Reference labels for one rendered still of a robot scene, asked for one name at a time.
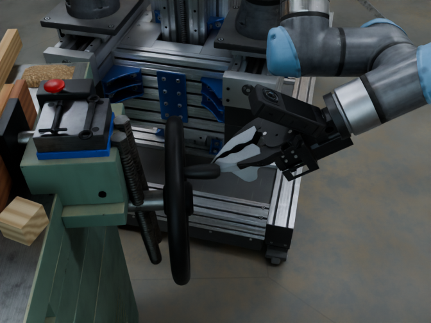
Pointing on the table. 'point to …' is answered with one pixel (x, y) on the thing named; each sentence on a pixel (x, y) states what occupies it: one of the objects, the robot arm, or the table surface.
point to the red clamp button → (54, 86)
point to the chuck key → (56, 120)
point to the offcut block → (23, 220)
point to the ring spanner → (89, 117)
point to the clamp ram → (13, 137)
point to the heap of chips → (46, 74)
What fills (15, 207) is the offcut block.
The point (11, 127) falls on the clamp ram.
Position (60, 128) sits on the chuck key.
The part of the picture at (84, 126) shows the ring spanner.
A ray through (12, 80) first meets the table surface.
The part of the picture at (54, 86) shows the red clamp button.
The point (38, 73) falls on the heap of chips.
